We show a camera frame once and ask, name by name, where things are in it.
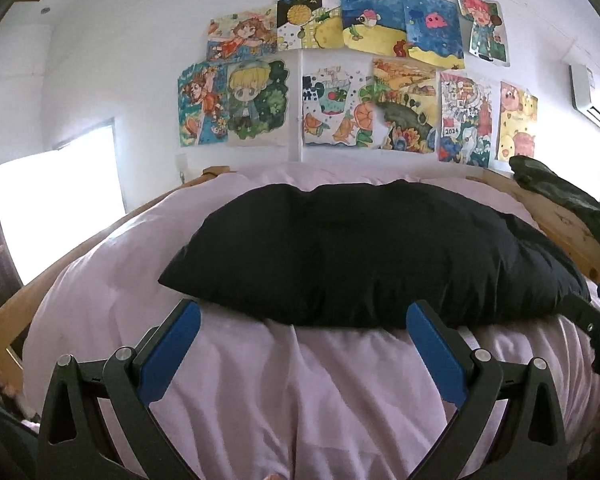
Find blond boy drawing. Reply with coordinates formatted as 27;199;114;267
226;58;289;148

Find bright window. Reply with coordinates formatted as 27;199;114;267
0;122;125;285

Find mermaid girl drawing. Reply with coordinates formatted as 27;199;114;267
178;62;228;148

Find black puffer jacket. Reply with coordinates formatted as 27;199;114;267
159;180;588;330

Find red-haired girl drawing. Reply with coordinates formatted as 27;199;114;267
207;6;277;63

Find white air conditioner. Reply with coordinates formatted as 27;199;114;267
570;64;600;128

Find dark green jacket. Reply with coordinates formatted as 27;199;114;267
508;155;600;244

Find orange juice drawing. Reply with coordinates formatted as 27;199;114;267
302;66;375;148

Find girl in green drawing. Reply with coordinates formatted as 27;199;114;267
457;0;510;67

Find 2024 dragon drawing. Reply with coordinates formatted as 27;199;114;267
438;70;493;168

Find pineapple drawing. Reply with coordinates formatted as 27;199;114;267
276;0;343;51

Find pigs and chicks drawing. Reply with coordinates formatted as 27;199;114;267
496;81;538;162

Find autumn landscape drawing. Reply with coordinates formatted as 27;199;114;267
372;58;439;154

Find white wall pipe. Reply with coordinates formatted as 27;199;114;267
288;48;304;162

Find wooden bed frame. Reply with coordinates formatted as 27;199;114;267
0;166;600;392

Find blue sea beach drawing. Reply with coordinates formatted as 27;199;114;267
340;0;465;70

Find pink bed sheet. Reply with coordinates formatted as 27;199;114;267
21;161;600;480

